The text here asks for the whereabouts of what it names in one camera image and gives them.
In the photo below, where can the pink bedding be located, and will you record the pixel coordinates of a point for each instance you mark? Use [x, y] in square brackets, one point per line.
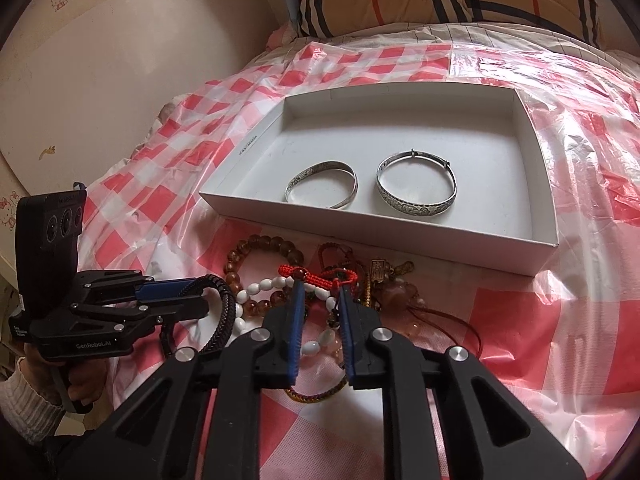
[280, 35]

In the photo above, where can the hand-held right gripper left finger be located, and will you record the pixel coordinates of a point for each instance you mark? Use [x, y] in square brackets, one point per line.
[295, 330]

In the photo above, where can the red checkered plastic sheet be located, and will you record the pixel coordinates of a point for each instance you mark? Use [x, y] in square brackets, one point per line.
[550, 310]

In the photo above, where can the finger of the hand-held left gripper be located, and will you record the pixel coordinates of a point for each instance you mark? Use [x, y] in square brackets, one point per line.
[165, 312]
[170, 290]

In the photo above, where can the engraved silver bangle with clasp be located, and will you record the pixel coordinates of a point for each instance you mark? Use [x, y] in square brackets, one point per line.
[400, 202]

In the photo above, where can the person's left hand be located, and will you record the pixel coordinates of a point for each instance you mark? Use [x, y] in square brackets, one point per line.
[87, 380]

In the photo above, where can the brass charm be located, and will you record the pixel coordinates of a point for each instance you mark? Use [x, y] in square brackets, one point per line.
[378, 270]

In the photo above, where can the person's left forearm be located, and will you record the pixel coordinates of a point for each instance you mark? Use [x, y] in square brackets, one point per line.
[25, 405]

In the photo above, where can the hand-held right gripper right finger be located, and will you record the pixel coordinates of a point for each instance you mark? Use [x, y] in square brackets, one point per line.
[347, 330]

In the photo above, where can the plain silver bangle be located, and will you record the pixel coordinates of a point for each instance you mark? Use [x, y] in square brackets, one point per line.
[350, 180]

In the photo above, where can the white cardboard box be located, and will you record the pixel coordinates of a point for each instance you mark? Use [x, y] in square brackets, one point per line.
[425, 110]

